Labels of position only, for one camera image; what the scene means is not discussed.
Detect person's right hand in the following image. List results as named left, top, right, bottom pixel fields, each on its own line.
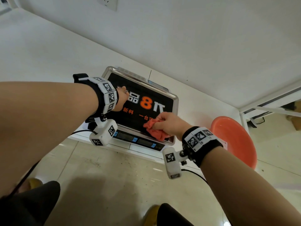
left=153, top=112, right=192, bottom=141

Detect person's left hand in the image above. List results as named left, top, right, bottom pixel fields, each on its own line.
left=113, top=86, right=129, bottom=112

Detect red cloth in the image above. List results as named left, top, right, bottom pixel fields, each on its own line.
left=143, top=118, right=171, bottom=141

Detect person's left forearm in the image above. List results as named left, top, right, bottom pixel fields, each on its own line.
left=0, top=81, right=100, bottom=198

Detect person's right forearm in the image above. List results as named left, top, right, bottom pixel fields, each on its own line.
left=199, top=146, right=301, bottom=226

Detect stainless steel scale tray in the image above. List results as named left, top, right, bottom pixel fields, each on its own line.
left=101, top=66, right=179, bottom=146

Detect black marker wristband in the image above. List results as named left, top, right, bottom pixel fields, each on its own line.
left=73, top=73, right=119, bottom=115
left=182, top=126, right=224, bottom=168

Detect white electronic scale body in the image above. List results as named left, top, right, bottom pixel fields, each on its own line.
left=112, top=66, right=169, bottom=152

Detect orange plastic basin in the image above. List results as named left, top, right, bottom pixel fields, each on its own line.
left=210, top=116, right=258, bottom=169

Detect yellow shoe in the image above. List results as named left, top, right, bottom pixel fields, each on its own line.
left=22, top=178, right=44, bottom=194
left=143, top=204, right=161, bottom=226

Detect person's black trouser leg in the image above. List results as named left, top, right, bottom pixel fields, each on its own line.
left=0, top=181, right=61, bottom=226
left=157, top=203, right=195, bottom=226

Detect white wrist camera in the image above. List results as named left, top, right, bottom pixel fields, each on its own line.
left=85, top=114, right=118, bottom=147
left=162, top=147, right=189, bottom=179

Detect black camera cable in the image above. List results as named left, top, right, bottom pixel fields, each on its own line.
left=7, top=129, right=97, bottom=198
left=181, top=169, right=209, bottom=184

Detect white wall socket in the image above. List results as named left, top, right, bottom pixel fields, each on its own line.
left=97, top=0, right=119, bottom=11

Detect white metal table frame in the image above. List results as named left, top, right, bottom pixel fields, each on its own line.
left=239, top=86, right=301, bottom=130

